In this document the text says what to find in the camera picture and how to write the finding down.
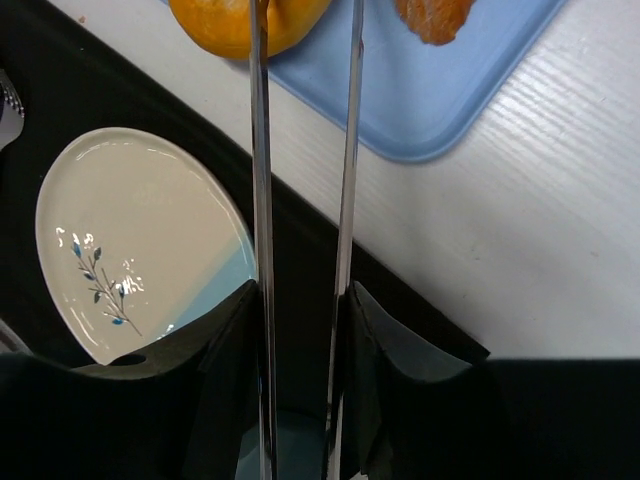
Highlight blue plastic tray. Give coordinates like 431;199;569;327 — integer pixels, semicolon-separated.
269;0;564;164

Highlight beige and blue plate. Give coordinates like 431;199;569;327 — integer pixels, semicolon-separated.
35;127;256;365

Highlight orange bagel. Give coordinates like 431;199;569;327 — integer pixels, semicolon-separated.
169;0;330;60

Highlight silver fork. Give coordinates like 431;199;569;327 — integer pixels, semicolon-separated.
0;69;25;150

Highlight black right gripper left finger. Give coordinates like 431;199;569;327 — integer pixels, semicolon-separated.
1;281;257;479

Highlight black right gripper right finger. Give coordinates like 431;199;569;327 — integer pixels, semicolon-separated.
348;285;639;479

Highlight black placemat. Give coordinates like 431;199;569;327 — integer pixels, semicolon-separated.
0;0;491;369

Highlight metal tongs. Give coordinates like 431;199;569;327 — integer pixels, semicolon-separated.
249;1;364;479

